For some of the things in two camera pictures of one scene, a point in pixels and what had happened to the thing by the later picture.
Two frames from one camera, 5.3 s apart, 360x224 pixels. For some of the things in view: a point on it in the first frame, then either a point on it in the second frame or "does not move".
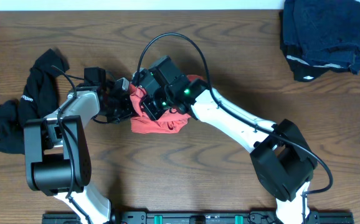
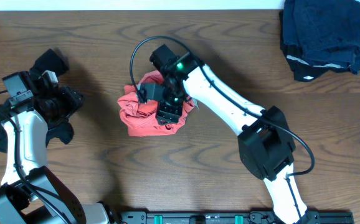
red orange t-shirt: (170, 122) does not move
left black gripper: (129, 112) to (72, 101)
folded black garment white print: (303, 70) does not move
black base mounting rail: (199, 217) does not move
